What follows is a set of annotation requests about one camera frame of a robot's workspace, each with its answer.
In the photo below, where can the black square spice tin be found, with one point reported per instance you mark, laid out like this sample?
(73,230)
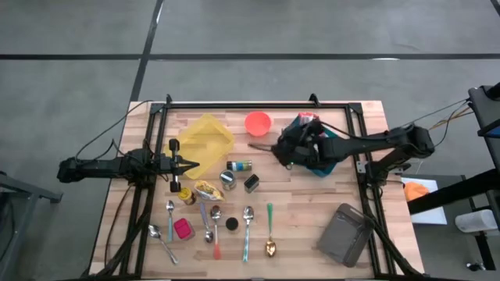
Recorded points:
(252,183)

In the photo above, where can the grey plastic bin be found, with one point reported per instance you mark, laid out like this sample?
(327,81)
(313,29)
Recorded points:
(343,236)

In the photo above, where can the blue plastic bin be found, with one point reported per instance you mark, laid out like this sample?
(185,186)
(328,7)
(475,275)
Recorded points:
(324,170)

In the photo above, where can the plain silver spoon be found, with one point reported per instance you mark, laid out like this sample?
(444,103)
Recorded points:
(154,231)

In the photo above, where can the orange cloth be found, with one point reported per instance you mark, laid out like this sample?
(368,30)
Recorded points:
(416,191)

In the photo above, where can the white cylinder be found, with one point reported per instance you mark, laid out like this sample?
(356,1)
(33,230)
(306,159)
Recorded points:
(474,221)

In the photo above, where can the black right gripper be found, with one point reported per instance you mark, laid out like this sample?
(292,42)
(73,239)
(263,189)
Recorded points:
(301,146)

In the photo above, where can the orange plastic bowl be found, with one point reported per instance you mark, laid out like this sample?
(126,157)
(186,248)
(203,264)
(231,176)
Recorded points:
(258,124)

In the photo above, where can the yellow plastic bin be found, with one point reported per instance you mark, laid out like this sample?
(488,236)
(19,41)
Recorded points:
(207,136)

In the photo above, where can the black side table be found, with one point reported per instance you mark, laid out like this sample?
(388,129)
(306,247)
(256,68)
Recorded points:
(486,113)

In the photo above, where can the green-labelled spice bottle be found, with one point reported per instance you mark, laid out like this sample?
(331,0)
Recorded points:
(239,166)

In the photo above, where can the orange spice bottle black cap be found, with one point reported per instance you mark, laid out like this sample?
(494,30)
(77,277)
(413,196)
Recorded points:
(232,224)

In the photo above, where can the blue ramen packet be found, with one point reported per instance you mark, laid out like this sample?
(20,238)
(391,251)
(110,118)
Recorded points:
(209,191)

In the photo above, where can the white paper sheet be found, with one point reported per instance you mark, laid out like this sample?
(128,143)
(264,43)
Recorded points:
(429,214)

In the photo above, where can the clear glass seasoning jar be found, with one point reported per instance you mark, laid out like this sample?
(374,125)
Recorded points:
(227,180)

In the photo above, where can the dark jar yellow lid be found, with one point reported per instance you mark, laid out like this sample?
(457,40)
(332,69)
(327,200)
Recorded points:
(186,195)

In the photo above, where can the grey cart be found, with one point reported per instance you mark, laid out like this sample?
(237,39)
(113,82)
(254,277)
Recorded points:
(23,191)

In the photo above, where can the red patterned spice tin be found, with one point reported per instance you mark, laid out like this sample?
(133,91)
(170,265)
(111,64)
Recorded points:
(183,228)

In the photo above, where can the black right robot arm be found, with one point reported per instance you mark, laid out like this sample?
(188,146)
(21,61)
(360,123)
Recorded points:
(371,142)

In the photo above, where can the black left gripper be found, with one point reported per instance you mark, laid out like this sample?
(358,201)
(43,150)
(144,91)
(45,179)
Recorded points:
(174,166)

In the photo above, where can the red ramen packet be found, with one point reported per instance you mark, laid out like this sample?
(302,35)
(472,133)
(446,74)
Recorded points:
(308,117)

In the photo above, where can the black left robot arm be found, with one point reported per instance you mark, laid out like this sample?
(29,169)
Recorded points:
(97,168)

